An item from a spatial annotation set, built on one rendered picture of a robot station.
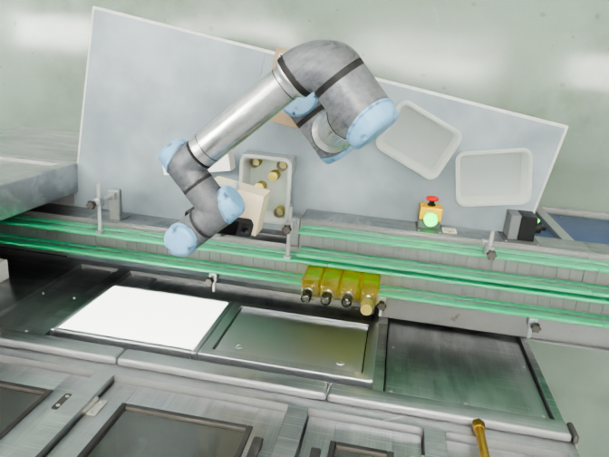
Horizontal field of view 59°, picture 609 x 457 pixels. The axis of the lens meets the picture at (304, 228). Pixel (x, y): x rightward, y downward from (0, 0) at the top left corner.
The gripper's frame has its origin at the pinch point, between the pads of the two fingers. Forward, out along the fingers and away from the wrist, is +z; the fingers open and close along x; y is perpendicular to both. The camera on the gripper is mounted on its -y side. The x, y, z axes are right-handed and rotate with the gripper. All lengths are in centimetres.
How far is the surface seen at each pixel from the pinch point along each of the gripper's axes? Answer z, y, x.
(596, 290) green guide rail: 17, -107, 0
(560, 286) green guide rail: 16, -96, 1
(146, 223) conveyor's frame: 24.6, 36.4, 23.1
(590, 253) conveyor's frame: 24, -103, -9
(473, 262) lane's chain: 23, -72, 4
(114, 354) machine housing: -28, 16, 39
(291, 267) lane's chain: 22.3, -17.0, 22.2
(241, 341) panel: -11.3, -12.4, 34.0
